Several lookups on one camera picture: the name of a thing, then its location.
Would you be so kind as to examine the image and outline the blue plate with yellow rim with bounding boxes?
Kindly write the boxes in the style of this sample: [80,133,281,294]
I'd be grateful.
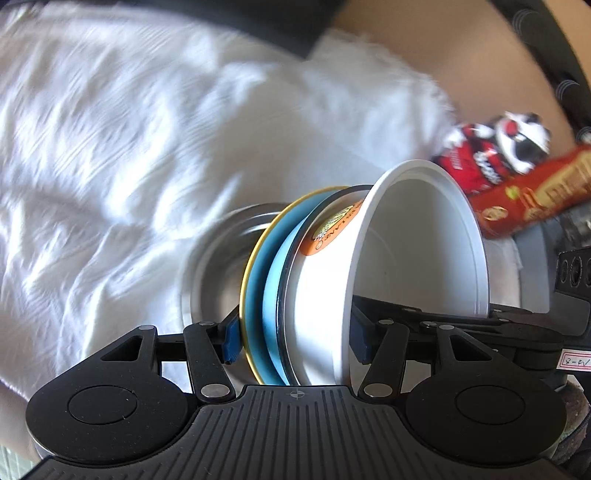
[239,185,352,385]

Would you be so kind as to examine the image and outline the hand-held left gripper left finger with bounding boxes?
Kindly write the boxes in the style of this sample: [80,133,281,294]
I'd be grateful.
[99,313,242,403]

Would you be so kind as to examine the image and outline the red snack packet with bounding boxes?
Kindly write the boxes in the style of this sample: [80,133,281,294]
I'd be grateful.
[433,112,551,195]

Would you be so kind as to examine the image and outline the white knitted cloth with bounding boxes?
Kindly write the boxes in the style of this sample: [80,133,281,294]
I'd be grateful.
[0,0,525,418]

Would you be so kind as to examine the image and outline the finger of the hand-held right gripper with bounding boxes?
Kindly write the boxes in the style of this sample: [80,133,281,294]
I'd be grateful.
[353,294,520,334]

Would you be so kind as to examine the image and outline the white paper bowl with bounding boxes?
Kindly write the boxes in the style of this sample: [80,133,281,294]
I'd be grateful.
[278,159,490,387]

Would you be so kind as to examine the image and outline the stainless steel bowl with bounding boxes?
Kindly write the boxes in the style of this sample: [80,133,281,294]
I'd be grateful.
[180,202,289,334]

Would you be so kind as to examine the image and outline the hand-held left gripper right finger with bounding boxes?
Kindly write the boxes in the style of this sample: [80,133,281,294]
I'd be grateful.
[349,318,492,400]

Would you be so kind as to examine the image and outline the black patterned fabric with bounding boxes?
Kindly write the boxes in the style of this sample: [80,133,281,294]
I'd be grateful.
[488,0,591,145]

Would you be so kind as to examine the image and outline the grey box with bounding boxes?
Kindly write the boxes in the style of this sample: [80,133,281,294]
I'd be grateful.
[516,220,563,315]

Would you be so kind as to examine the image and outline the blue enamel bowl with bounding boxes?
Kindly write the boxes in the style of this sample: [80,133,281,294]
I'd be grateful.
[247,186,371,387]

